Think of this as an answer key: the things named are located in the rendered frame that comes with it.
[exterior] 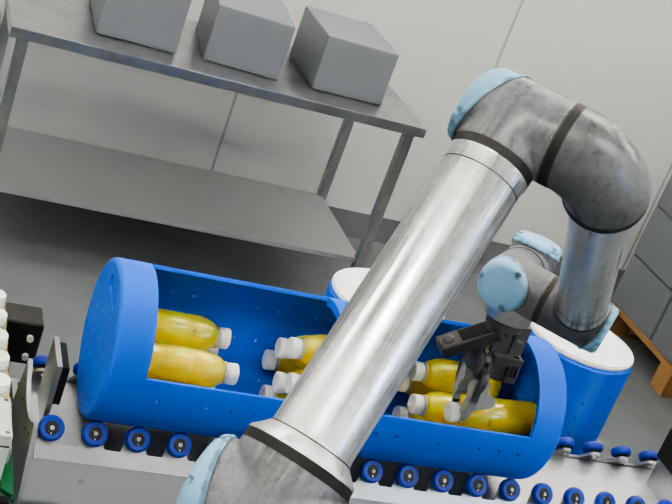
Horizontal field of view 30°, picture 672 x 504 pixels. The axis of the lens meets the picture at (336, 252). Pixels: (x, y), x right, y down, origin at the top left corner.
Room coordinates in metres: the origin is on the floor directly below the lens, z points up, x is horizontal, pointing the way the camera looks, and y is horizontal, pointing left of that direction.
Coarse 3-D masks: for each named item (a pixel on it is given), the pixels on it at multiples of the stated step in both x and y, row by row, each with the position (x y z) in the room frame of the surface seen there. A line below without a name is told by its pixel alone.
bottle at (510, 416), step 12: (492, 408) 2.12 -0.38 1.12; (504, 408) 2.14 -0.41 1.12; (516, 408) 2.15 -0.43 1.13; (528, 408) 2.16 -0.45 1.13; (468, 420) 2.10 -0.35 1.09; (480, 420) 2.10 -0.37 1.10; (492, 420) 2.11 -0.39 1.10; (504, 420) 2.12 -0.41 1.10; (516, 420) 2.14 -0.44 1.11; (528, 420) 2.15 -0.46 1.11; (504, 432) 2.13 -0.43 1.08; (516, 432) 2.14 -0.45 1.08; (528, 432) 2.15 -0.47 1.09
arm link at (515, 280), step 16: (512, 256) 2.01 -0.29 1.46; (528, 256) 2.04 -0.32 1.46; (480, 272) 1.99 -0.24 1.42; (496, 272) 1.97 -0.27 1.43; (512, 272) 1.96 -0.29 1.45; (528, 272) 1.98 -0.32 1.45; (544, 272) 1.99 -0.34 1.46; (480, 288) 1.98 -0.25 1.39; (496, 288) 1.97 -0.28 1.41; (512, 288) 1.96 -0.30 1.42; (528, 288) 1.96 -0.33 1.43; (544, 288) 1.96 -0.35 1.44; (496, 304) 1.96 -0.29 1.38; (512, 304) 1.95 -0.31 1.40; (528, 304) 1.96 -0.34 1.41
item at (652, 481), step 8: (664, 440) 2.43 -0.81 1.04; (664, 448) 2.42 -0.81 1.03; (664, 456) 2.41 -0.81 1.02; (656, 464) 2.44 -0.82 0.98; (664, 464) 2.40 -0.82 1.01; (656, 472) 2.43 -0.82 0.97; (664, 472) 2.41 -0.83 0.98; (648, 480) 2.44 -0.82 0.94; (656, 480) 2.42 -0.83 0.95; (664, 480) 2.40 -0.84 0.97; (656, 488) 2.41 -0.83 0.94; (664, 488) 2.39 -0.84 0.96; (664, 496) 2.38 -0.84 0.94
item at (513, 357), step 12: (492, 324) 2.10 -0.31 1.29; (504, 336) 2.12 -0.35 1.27; (516, 336) 2.12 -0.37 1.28; (528, 336) 2.13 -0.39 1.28; (480, 348) 2.10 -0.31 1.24; (492, 348) 2.11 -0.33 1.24; (504, 348) 2.12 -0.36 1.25; (516, 348) 2.12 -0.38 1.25; (468, 360) 2.13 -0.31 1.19; (480, 360) 2.09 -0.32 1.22; (492, 360) 2.09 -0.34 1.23; (504, 360) 2.10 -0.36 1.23; (516, 360) 2.11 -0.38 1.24; (492, 372) 2.11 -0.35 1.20; (504, 372) 2.12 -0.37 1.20; (516, 372) 2.12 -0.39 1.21
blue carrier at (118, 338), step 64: (128, 320) 1.80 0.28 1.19; (256, 320) 2.14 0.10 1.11; (320, 320) 2.18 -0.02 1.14; (448, 320) 2.20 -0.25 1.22; (128, 384) 1.77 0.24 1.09; (256, 384) 2.11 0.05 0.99; (512, 384) 2.29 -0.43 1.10; (384, 448) 1.98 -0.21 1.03; (448, 448) 2.02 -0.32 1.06; (512, 448) 2.07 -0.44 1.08
